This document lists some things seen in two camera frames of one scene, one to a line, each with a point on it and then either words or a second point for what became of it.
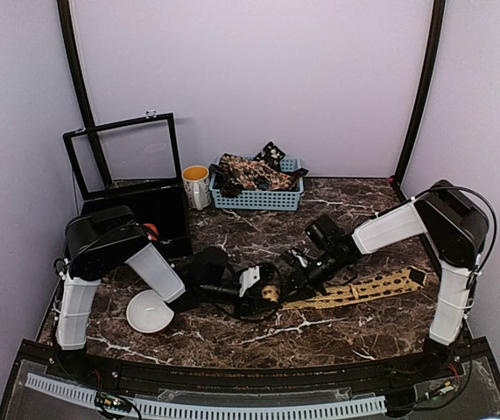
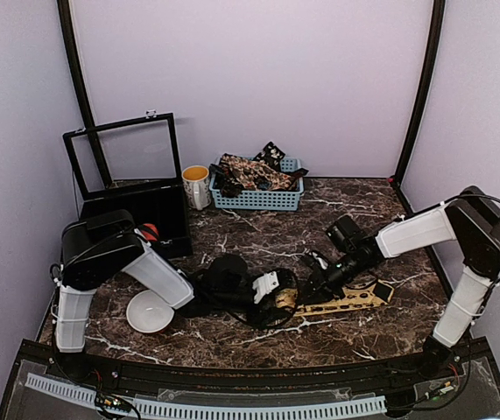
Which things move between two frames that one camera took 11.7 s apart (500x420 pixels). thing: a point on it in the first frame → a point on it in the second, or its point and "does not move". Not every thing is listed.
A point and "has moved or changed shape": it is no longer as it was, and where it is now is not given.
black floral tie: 271,155 does not move
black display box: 135,163 does not move
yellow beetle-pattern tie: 360,290 has moved or changed shape
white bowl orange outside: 147,312 does not move
